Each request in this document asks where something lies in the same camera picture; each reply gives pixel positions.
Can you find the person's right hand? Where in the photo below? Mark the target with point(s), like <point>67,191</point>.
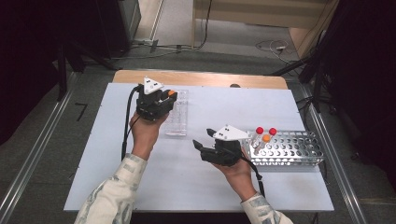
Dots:
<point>239,177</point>

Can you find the perforated metal tube rack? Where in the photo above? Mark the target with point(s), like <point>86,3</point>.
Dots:
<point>295,149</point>

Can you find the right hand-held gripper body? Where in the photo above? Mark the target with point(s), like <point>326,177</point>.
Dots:
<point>222,154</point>

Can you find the metal floor rail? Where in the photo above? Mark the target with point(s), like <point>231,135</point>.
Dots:
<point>323,124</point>
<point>40,137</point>

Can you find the black stand legs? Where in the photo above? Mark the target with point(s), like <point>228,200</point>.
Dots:
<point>62,71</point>
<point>317,87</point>

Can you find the black cabinet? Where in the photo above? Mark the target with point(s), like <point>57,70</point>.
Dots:
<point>115,25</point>

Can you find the clear plastic tube rack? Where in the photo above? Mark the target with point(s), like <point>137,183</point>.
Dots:
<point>180,121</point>

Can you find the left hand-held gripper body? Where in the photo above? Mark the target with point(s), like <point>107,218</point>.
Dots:
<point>151,105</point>

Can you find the light wooden furniture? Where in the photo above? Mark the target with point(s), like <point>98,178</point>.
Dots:
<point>249,14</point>

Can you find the person's left hand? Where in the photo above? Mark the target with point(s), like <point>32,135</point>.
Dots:
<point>144,133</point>

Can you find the red capped test tube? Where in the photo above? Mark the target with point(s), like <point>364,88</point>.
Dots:
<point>259,130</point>
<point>272,131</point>

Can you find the dark curtain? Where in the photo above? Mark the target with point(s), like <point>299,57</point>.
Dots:
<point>364,77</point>

